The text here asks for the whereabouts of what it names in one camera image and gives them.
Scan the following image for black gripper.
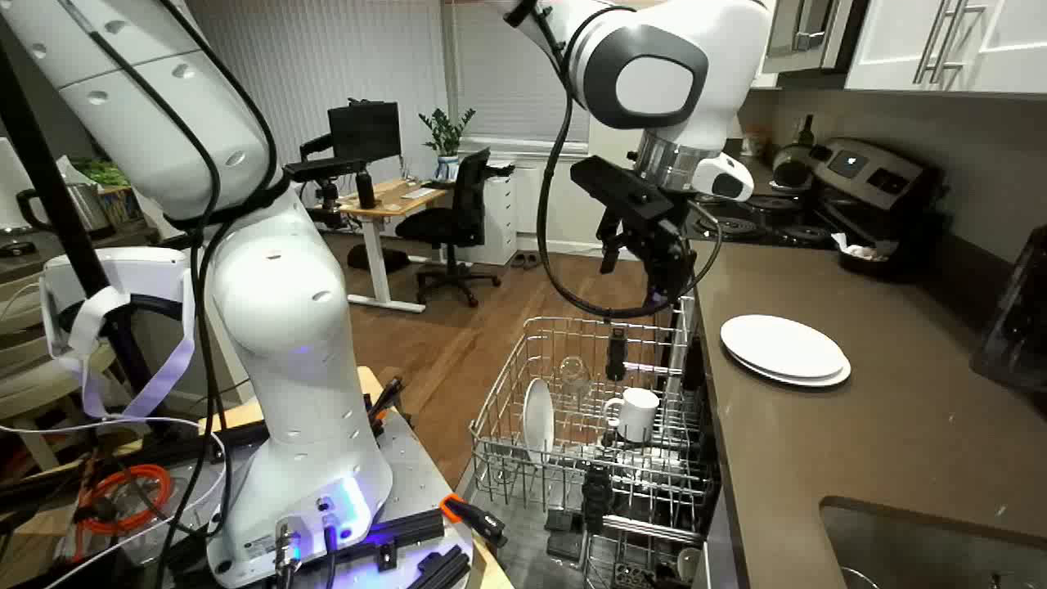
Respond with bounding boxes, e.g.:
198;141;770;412
568;158;694;307

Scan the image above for white ceramic mug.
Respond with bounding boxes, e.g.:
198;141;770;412
606;386;662;443

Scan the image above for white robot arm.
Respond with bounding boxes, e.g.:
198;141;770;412
0;0;770;589

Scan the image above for black stove top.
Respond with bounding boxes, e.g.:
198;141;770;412
704;191;850;247

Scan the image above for stacked white plates on counter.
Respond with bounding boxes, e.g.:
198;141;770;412
719;313;850;390

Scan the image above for white plate in rack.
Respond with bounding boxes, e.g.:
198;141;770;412
520;376;553;463

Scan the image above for black office chair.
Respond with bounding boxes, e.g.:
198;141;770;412
397;150;501;303

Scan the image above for dark kettle on stove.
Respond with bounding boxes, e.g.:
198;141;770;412
770;119;815;194

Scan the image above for green potted plant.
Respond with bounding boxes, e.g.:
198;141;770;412
422;108;474;184

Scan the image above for wooden standing desk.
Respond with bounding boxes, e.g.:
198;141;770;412
339;181;445;313

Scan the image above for black toaster oven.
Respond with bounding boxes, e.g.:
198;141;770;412
811;137;941;282

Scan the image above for black computer monitor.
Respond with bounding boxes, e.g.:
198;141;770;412
285;99;403;208

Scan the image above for white upper cabinets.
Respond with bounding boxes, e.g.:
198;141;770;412
763;0;1047;93

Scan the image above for steel kitchen sink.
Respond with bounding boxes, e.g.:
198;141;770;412
817;497;1047;589

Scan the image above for black appliance at right edge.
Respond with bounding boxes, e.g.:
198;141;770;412
971;225;1047;392

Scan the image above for wire dishwasher upper rack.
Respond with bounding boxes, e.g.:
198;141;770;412
468;296;715;542

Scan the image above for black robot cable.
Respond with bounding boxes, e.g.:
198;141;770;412
534;3;730;323

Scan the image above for orange cable coil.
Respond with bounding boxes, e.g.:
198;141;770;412
75;462;175;541

